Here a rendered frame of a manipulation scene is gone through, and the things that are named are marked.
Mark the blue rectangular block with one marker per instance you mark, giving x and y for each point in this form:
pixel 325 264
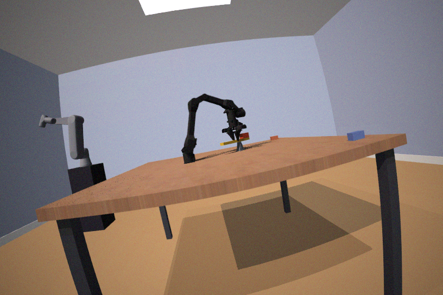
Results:
pixel 355 135

